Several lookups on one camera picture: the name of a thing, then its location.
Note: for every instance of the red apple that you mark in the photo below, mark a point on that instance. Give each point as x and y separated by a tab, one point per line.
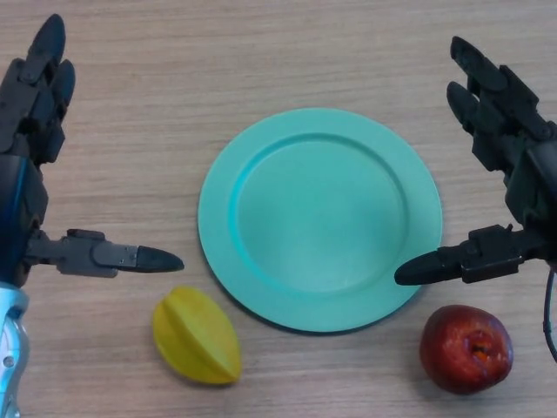
461	348

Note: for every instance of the green round plate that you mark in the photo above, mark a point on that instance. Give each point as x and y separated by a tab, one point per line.
320	220

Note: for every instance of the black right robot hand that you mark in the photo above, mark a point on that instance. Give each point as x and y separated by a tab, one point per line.
535	187

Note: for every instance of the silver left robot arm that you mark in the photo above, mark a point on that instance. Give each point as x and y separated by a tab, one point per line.
11	348

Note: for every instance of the yellow starfruit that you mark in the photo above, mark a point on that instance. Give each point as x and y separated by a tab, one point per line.
196	337

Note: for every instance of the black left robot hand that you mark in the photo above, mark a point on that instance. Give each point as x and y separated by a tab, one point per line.
19	196

